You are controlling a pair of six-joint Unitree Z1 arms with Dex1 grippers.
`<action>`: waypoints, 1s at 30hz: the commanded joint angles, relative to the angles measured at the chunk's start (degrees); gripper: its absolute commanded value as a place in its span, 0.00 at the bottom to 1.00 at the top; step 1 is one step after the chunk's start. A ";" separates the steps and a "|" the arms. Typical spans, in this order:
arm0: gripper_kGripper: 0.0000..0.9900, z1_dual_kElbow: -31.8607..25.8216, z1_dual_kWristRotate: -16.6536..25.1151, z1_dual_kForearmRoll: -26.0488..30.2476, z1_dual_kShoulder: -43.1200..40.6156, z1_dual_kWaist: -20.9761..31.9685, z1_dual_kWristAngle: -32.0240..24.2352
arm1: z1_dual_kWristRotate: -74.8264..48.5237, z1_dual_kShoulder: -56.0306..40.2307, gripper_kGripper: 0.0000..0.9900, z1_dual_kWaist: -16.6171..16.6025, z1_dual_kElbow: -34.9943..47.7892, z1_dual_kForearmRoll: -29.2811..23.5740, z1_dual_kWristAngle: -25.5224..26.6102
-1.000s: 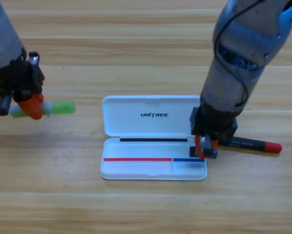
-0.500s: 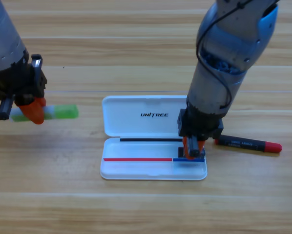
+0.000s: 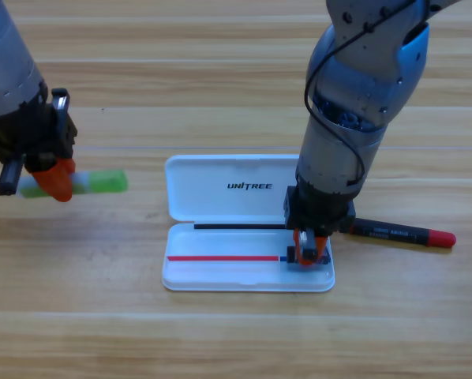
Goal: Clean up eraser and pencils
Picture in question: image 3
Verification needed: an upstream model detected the red black marker pen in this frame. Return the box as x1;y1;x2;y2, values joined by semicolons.
349;217;457;250

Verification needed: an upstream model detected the dark blue sleeved eraser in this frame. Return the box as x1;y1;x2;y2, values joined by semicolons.
286;245;333;270

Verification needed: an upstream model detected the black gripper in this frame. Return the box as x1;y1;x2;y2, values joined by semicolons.
0;84;79;204
282;176;358;267

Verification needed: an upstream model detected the white Unitree pencil case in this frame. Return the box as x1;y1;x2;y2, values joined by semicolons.
161;153;336;294

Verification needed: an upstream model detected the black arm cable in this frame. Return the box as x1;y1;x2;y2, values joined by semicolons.
303;0;366;187

